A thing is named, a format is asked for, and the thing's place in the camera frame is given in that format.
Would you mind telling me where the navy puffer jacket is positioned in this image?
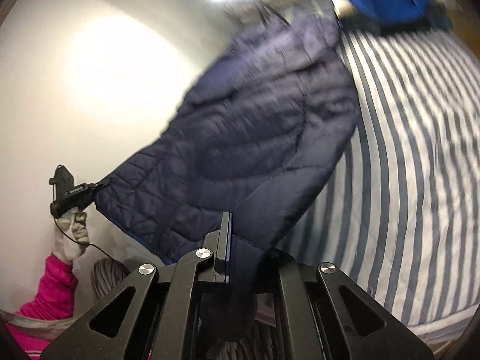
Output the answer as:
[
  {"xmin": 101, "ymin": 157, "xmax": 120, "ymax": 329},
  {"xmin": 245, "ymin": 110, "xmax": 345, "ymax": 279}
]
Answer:
[{"xmin": 93, "ymin": 0, "xmax": 362, "ymax": 323}]

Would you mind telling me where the pink left sleeve forearm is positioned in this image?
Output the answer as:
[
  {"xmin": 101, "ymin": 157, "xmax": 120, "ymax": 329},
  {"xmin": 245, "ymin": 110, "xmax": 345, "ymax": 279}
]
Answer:
[{"xmin": 7, "ymin": 253, "xmax": 78, "ymax": 359}]

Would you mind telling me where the left gloved hand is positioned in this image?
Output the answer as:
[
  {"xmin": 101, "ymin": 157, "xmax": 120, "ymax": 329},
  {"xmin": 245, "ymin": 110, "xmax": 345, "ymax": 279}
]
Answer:
[{"xmin": 52, "ymin": 208, "xmax": 89, "ymax": 265}]

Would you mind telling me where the blue white striped bed sheet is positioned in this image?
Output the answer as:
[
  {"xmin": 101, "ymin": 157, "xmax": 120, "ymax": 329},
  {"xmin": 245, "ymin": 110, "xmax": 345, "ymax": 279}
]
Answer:
[{"xmin": 281, "ymin": 30, "xmax": 479, "ymax": 343}]

